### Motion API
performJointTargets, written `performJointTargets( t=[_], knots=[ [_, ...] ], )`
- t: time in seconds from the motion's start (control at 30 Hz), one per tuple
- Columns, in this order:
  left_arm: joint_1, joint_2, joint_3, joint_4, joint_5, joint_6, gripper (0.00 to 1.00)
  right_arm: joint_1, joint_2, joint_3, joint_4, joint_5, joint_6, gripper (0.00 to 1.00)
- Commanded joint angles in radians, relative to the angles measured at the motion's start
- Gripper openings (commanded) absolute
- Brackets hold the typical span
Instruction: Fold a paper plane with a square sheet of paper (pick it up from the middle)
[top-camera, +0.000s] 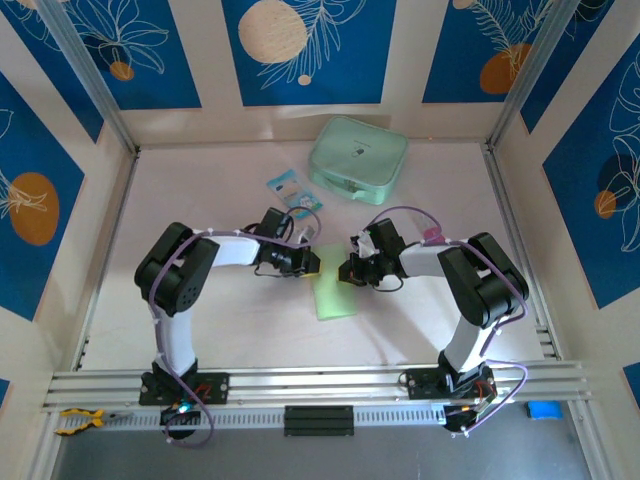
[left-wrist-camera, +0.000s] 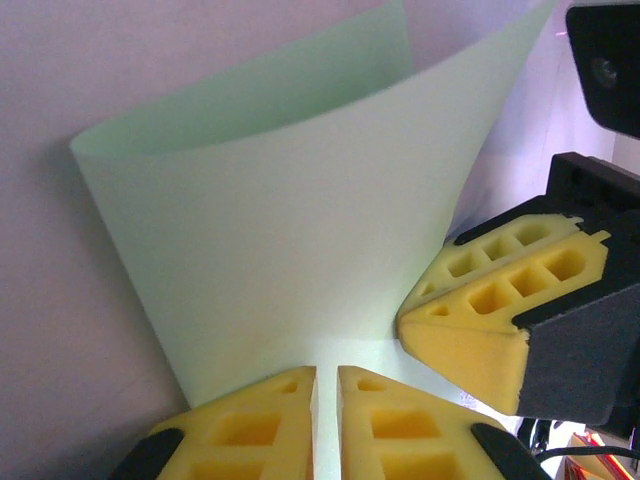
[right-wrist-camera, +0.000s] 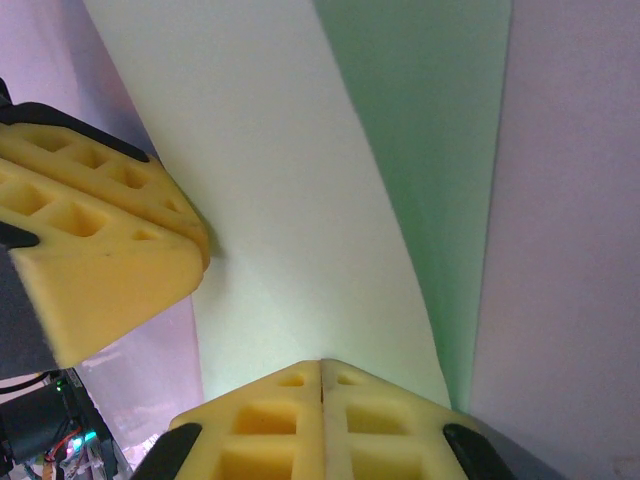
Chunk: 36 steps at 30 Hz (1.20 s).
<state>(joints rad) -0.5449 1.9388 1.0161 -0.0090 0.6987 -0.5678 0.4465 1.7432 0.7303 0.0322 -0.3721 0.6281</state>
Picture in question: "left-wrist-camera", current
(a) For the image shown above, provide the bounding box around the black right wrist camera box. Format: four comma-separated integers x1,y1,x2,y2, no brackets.
564,0,640,139

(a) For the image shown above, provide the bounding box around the light green paper sheet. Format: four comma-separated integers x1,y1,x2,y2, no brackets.
68,0,561,480

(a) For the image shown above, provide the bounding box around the thin black right gripper cable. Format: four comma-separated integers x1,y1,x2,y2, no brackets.
519,419,640,464

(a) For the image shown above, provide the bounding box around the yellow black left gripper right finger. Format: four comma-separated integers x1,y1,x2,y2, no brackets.
335,364,551,480

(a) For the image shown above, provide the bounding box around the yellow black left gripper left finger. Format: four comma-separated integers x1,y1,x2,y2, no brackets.
107,364,319,480

